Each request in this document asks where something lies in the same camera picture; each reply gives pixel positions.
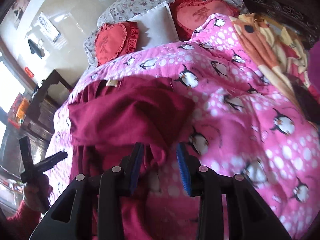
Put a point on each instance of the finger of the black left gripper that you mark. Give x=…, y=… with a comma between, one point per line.
x=26, y=153
x=50, y=162

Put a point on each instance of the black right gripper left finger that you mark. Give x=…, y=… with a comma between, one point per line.
x=70, y=217

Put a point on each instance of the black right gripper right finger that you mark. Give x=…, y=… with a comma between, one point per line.
x=249, y=216

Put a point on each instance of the dark red knit garment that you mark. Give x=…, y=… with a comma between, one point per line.
x=106, y=122

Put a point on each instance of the red left sleeve forearm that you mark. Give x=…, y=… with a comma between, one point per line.
x=22, y=224

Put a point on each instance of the left hand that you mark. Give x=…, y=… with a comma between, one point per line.
x=30, y=193

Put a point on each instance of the dark wooden desk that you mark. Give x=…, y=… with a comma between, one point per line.
x=37, y=126

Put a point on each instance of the orange box on desk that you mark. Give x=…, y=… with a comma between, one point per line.
x=22, y=109

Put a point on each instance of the window with red stickers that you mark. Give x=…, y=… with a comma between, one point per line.
x=10, y=89

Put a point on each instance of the pink penguin quilt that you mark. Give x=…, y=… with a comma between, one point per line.
x=240, y=122

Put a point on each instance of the left red heart cushion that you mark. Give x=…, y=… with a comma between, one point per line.
x=115, y=40

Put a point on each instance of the red heart cushion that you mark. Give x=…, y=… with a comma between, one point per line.
x=188, y=15
x=115, y=40

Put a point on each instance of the orange cartoon blanket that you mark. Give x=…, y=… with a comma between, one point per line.
x=279, y=57

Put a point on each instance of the purple garment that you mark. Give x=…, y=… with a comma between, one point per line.
x=314, y=66

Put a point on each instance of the white square pillow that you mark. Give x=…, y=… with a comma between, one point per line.
x=156, y=27

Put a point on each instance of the right red heart cushion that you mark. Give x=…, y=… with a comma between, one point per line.
x=188, y=15

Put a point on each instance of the dark carved wooden headboard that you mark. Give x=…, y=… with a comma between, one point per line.
x=301, y=15

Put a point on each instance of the red wall sign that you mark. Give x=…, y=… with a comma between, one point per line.
x=29, y=72

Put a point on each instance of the dark cloth on wall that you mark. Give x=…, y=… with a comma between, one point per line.
x=34, y=49

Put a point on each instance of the wall calendar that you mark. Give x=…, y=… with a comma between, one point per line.
x=47, y=27

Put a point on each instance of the wall poster of people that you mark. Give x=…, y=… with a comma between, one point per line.
x=17, y=10

